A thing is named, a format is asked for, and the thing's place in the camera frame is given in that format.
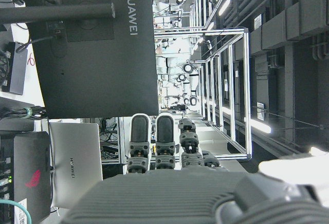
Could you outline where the dark grey dock box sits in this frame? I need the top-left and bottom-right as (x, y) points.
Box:
(1, 41), (28, 96)

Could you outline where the aluminium cage frame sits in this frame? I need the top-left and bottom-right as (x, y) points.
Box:
(202, 27), (252, 161)

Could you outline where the teal network cable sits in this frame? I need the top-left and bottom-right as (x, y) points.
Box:
(0, 199), (33, 224)

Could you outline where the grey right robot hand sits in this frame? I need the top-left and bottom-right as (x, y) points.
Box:
(60, 113), (329, 224)

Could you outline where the black cable bundle green tie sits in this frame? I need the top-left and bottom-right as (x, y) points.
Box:
(0, 106), (48, 120)

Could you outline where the black computer with red logo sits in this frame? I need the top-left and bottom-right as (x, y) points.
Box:
(12, 131), (52, 224)

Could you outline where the black Huawei monitor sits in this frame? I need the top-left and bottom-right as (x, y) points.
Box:
(0, 0), (159, 119)

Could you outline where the silver Huawei laptop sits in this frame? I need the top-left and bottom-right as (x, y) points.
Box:
(48, 122), (103, 209)

